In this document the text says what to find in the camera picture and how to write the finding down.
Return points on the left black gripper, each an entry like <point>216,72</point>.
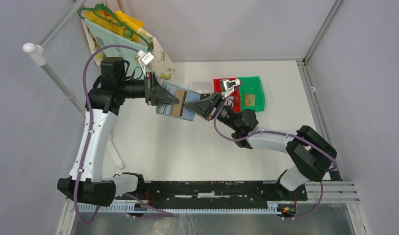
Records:
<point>159,95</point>

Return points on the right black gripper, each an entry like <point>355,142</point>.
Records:
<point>202,107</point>

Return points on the gold striped card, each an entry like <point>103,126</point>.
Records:
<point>177,110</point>

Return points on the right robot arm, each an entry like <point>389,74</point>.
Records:
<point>311,154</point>

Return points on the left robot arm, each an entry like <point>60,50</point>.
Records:
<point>85,182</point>

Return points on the black card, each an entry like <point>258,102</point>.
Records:
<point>204,97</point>

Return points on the white grey card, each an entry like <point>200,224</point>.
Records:
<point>230,102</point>

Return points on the white plastic bin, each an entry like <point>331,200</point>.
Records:
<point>202,87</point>

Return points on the cream printed cloth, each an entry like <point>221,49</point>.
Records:
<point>162,65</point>

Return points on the red plastic bin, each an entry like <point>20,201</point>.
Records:
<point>235,94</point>

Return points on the green plastic bin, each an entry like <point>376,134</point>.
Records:
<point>252,93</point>

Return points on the light blue printed cloth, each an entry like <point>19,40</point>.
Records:
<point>104,37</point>

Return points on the green clothes hanger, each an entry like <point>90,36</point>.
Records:
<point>117,22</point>

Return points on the white clothes rack pole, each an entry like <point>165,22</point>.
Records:
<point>35,52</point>

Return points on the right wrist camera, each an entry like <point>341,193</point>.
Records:
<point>229,86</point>

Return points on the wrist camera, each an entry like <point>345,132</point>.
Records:
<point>229,86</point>
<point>144,58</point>

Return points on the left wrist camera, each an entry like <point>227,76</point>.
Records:
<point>144,58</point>

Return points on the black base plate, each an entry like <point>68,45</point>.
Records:
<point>205,203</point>

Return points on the aluminium frame rail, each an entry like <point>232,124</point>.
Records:
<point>342,191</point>

